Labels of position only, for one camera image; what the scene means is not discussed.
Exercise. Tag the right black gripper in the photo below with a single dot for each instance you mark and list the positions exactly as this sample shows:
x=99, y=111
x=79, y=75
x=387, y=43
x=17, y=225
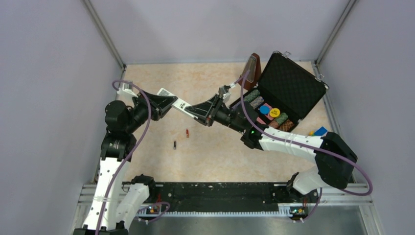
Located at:
x=206, y=111

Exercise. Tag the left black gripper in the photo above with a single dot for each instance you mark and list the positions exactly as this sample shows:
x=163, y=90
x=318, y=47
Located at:
x=163, y=104

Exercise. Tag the white remote control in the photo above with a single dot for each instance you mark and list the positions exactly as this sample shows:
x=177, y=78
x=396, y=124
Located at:
x=179, y=104

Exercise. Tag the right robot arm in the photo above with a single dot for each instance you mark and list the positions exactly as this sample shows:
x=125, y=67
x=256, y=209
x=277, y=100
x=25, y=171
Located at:
x=333, y=159

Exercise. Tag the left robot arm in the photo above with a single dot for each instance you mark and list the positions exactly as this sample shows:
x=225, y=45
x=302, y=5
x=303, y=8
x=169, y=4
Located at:
x=108, y=215

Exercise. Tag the blue poker chip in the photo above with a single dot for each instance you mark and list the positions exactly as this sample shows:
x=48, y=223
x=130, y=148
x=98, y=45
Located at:
x=264, y=109

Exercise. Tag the brown wooden metronome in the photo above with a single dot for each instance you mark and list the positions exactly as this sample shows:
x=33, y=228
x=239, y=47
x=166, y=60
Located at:
x=253, y=66

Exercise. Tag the yellow poker chip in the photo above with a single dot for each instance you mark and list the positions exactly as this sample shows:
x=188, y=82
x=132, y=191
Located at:
x=274, y=112

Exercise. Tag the black poker chip case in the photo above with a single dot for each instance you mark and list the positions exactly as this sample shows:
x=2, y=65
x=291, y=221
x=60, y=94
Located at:
x=289, y=87

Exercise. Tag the colourful toy bricks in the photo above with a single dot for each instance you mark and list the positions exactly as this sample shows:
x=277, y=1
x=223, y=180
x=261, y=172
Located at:
x=319, y=132

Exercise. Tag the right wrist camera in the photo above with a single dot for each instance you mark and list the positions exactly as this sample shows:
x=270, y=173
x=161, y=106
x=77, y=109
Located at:
x=224, y=92

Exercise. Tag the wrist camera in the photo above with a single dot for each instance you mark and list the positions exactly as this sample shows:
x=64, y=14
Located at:
x=224, y=92
x=126, y=90

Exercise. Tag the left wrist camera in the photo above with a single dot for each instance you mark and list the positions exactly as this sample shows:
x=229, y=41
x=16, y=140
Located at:
x=126, y=90

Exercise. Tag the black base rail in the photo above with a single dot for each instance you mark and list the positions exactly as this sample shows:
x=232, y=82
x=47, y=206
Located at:
x=225, y=198

